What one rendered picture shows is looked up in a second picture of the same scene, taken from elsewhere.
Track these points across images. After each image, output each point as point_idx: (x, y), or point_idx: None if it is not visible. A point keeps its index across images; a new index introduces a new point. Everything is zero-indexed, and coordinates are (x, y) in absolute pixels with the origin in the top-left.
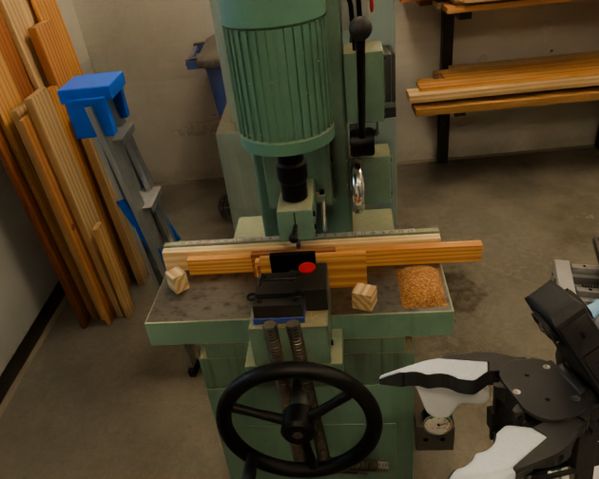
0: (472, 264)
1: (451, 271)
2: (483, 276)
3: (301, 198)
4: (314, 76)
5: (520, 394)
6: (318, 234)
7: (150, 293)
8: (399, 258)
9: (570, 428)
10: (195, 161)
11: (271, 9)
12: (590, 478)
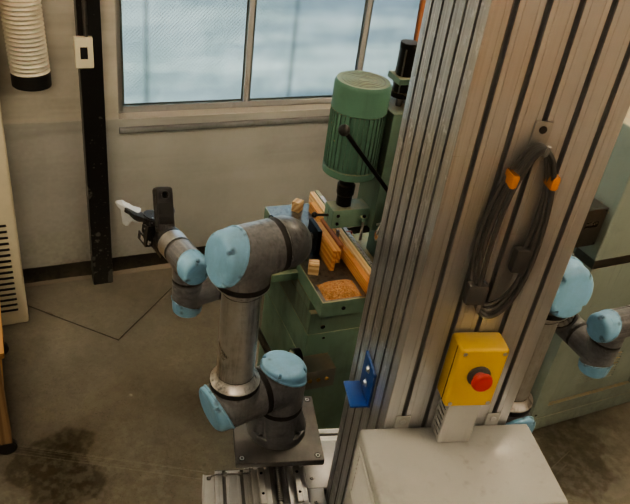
0: None
1: (610, 468)
2: (624, 498)
3: (339, 204)
4: (345, 143)
5: (152, 210)
6: (353, 237)
7: None
8: (357, 276)
9: (141, 216)
10: None
11: (335, 101)
12: (145, 243)
